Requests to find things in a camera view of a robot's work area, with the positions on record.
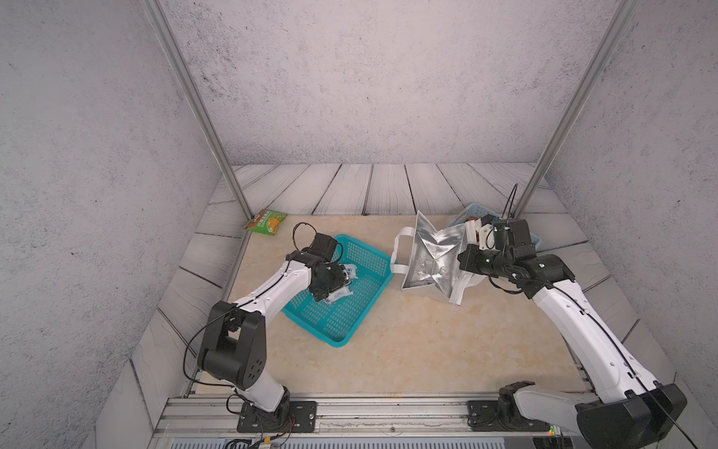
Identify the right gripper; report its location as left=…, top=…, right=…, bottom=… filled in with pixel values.
left=455, top=243, right=512, bottom=281

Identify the white ice pack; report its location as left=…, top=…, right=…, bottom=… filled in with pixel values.
left=323, top=286, right=353, bottom=304
left=343, top=264, right=358, bottom=280

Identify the white insulated delivery bag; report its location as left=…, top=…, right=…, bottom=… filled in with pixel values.
left=390, top=213, right=486, bottom=306

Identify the teal plastic basket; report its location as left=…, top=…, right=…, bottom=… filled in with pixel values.
left=279, top=234, right=395, bottom=349

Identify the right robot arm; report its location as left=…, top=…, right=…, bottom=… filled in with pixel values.
left=457, top=216, right=687, bottom=448

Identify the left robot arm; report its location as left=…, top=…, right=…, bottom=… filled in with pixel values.
left=196, top=232, right=351, bottom=420

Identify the light blue plastic basket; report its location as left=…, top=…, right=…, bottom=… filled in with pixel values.
left=448, top=203, right=543, bottom=249

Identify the green snack packet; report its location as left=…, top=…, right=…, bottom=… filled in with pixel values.
left=245, top=209, right=287, bottom=236

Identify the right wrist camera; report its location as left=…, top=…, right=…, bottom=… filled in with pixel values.
left=465, top=220, right=495, bottom=250

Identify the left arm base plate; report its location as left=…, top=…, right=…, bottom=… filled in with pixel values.
left=237, top=400, right=317, bottom=434

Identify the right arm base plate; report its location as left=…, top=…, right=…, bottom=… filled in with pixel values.
left=467, top=400, right=551, bottom=432

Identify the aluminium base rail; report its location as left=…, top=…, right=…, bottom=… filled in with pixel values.
left=150, top=394, right=589, bottom=448

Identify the right aluminium frame post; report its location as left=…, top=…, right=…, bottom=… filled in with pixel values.
left=512, top=0, right=639, bottom=217

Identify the aluminium frame post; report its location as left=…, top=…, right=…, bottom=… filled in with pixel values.
left=512, top=0, right=639, bottom=217
left=142, top=0, right=252, bottom=219

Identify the left aluminium frame post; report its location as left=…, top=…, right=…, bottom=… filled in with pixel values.
left=142, top=0, right=252, bottom=219

